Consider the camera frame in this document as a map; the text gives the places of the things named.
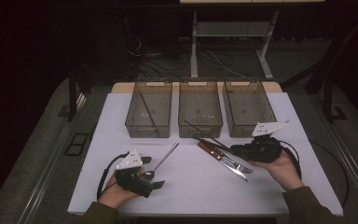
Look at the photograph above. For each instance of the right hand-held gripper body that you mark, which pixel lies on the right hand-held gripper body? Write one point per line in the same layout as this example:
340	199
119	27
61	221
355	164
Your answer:
262	149

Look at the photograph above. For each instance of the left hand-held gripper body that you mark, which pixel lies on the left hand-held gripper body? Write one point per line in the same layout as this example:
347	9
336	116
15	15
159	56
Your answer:
129	160

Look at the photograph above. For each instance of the metal spoon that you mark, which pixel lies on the metal spoon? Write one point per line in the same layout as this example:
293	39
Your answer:
167	155

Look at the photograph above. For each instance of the smoky clear plastic bin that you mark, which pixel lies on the smoky clear plastic bin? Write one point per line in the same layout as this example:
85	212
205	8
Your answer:
161	105
245	105
199	105

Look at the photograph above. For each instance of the person's right hand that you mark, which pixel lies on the person's right hand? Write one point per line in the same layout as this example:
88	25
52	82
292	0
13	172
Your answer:
284	171

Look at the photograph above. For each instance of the person's left hand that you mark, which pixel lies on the person's left hand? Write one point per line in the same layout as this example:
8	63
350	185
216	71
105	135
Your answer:
115	194

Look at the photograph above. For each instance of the dark metal stand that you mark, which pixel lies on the dark metal stand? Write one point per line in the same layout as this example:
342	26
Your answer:
72	99
327	93

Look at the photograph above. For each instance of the white metal-legged desk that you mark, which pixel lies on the white metal-legged desk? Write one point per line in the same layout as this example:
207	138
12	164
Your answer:
230	29

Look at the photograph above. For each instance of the black floor frame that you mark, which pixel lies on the black floor frame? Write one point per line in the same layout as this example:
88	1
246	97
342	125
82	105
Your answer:
77	139

